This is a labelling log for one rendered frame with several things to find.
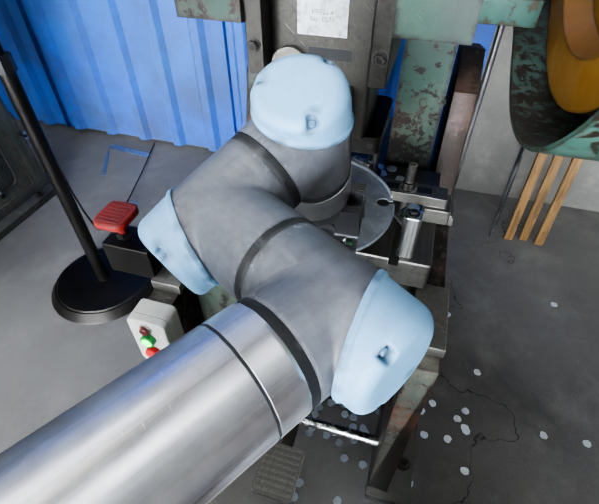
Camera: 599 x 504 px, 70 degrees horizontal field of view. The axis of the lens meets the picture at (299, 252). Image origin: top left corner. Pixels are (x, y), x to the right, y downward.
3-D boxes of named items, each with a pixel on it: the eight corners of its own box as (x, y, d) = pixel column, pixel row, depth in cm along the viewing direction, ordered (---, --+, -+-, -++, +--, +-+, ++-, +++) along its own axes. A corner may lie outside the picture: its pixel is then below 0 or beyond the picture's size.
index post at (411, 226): (412, 259, 75) (423, 217, 69) (395, 256, 76) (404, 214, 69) (413, 249, 77) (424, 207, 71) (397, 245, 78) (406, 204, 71)
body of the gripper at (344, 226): (354, 270, 54) (356, 231, 43) (288, 258, 55) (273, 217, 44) (364, 216, 56) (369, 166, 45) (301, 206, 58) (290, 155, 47)
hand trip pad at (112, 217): (130, 259, 78) (118, 228, 73) (102, 252, 79) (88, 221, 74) (150, 234, 83) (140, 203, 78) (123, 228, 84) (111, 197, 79)
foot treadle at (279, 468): (291, 510, 100) (290, 503, 96) (251, 497, 102) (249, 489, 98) (344, 315, 140) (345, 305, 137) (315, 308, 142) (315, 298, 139)
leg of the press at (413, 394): (406, 511, 110) (552, 271, 47) (362, 497, 112) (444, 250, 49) (432, 263, 173) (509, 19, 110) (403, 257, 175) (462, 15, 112)
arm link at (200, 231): (192, 299, 26) (318, 177, 28) (110, 210, 31) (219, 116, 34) (242, 341, 32) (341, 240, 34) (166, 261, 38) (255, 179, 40)
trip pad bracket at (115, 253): (169, 316, 89) (146, 249, 76) (128, 306, 91) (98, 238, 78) (183, 295, 93) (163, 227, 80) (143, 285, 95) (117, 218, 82)
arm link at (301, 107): (216, 96, 31) (298, 26, 32) (248, 176, 41) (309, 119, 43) (293, 157, 28) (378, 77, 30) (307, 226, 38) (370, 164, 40)
